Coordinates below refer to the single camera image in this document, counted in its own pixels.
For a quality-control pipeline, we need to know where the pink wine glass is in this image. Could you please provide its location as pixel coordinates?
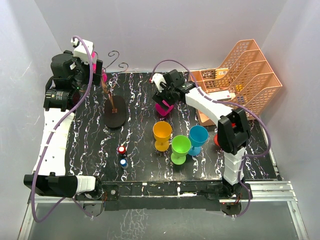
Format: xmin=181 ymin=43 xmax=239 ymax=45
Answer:
xmin=155 ymin=100 xmax=174 ymax=117
xmin=92 ymin=59 xmax=108 ymax=86

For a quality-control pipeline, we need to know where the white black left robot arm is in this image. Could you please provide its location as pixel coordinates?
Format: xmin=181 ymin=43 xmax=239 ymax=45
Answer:
xmin=23 ymin=50 xmax=104 ymax=200

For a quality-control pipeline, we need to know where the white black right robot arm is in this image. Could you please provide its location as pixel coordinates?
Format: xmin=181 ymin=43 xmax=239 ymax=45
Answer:
xmin=149 ymin=69 xmax=251 ymax=199

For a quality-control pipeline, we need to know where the orange wine glass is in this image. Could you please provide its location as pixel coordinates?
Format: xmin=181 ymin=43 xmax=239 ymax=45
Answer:
xmin=152 ymin=121 xmax=172 ymax=152

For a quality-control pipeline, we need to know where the blue wine glass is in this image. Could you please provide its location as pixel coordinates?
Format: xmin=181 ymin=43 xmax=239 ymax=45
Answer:
xmin=188 ymin=125 xmax=209 ymax=156

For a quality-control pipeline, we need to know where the green wine glass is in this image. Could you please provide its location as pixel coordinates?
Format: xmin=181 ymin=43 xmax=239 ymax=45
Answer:
xmin=170 ymin=135 xmax=192 ymax=165

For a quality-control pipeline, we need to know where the red wine glass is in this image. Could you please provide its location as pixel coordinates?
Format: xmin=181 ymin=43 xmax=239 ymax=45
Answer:
xmin=213 ymin=134 xmax=220 ymax=147

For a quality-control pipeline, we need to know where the white red box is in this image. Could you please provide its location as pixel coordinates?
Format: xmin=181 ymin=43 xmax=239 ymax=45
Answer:
xmin=208 ymin=90 xmax=236 ymax=102

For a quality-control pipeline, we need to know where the peach plastic file organizer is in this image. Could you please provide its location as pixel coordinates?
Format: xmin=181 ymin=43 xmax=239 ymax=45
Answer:
xmin=192 ymin=39 xmax=282 ymax=116

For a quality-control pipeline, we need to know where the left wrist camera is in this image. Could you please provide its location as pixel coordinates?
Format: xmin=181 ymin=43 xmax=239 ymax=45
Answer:
xmin=70 ymin=38 xmax=94 ymax=65

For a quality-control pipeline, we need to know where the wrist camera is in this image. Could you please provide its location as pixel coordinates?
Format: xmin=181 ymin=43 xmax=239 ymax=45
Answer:
xmin=70 ymin=38 xmax=94 ymax=65
xmin=149 ymin=73 xmax=167 ymax=93

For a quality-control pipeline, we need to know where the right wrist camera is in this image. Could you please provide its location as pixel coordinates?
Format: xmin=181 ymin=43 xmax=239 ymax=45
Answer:
xmin=149 ymin=73 xmax=167 ymax=93

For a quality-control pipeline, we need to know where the copper wire wine glass rack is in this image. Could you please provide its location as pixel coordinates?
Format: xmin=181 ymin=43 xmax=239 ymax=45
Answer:
xmin=100 ymin=50 xmax=127 ymax=130

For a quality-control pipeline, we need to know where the aluminium base frame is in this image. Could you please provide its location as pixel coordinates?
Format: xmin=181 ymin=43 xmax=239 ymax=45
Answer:
xmin=17 ymin=172 xmax=310 ymax=240

